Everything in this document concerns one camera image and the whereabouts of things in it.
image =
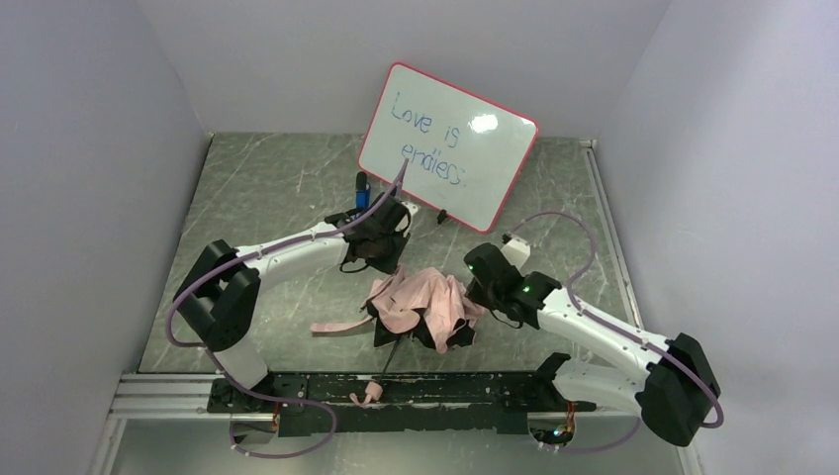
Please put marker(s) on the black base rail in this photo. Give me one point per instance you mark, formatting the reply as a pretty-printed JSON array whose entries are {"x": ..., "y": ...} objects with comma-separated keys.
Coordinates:
[{"x": 315, "y": 402}]

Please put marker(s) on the pink folding umbrella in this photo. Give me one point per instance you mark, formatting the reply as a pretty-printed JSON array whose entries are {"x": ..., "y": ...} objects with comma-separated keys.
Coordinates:
[{"x": 428, "y": 306}]

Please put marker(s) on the red-framed whiteboard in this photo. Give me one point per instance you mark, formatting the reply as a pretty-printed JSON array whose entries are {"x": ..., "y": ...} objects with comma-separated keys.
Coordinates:
[{"x": 458, "y": 152}]

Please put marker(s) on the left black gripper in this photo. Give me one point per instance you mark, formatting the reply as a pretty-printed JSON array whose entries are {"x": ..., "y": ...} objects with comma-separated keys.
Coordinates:
[{"x": 381, "y": 250}]

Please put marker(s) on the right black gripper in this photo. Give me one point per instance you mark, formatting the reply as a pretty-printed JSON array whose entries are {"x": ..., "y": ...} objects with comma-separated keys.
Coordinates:
[{"x": 483, "y": 276}]

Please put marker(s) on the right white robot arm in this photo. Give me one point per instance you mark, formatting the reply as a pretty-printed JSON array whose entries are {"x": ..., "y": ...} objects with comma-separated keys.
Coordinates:
[{"x": 667, "y": 383}]

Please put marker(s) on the blue whiteboard marker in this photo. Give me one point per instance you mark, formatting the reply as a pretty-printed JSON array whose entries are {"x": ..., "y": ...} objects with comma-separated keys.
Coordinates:
[{"x": 362, "y": 191}]

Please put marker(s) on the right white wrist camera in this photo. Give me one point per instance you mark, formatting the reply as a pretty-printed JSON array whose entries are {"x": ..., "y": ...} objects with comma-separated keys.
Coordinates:
[{"x": 515, "y": 250}]

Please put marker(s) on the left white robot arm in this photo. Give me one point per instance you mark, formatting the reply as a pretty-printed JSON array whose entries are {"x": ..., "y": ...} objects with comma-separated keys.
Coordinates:
[{"x": 218, "y": 297}]

